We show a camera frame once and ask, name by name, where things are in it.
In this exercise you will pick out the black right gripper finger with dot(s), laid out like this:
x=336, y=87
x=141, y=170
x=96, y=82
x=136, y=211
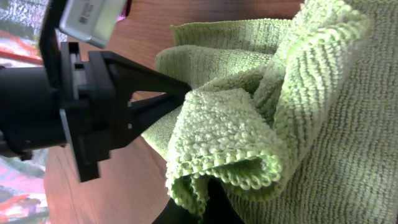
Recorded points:
x=218, y=210

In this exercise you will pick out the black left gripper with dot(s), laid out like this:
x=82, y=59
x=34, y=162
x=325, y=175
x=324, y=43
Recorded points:
x=87, y=91

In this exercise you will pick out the light green microfiber cloth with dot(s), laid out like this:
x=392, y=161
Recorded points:
x=297, y=119

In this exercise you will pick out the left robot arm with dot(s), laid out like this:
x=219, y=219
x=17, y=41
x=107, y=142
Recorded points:
x=30, y=117

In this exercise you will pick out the folded purple cloth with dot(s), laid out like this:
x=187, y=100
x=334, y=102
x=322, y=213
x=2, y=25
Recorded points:
x=125, y=11

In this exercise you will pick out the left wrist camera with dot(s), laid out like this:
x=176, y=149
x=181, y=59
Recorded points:
x=91, y=21

